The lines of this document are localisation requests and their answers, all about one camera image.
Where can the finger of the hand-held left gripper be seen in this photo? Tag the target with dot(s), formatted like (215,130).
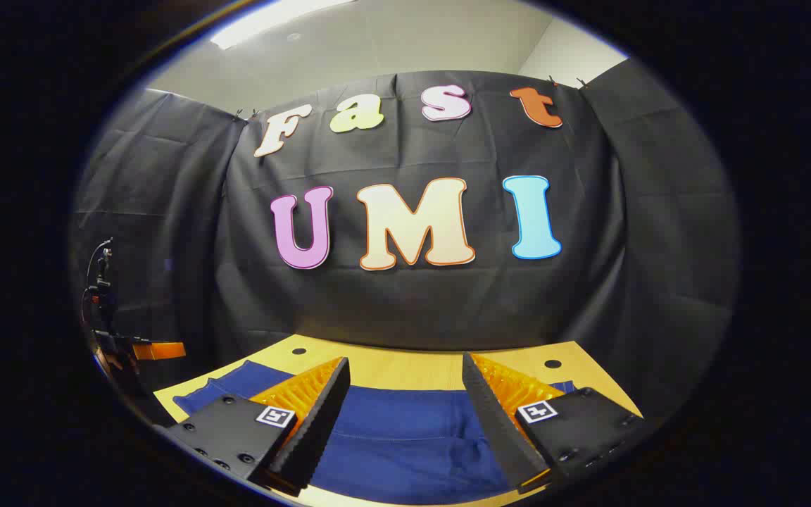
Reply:
(159,350)

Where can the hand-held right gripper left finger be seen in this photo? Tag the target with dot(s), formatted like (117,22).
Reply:
(321,422)

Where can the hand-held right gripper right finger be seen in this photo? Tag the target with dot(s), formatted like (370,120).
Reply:
(497,429)

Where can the blue jeans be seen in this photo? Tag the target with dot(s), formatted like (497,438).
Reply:
(405,436)

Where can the black backdrop cloth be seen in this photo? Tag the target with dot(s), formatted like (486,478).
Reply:
(412,310)

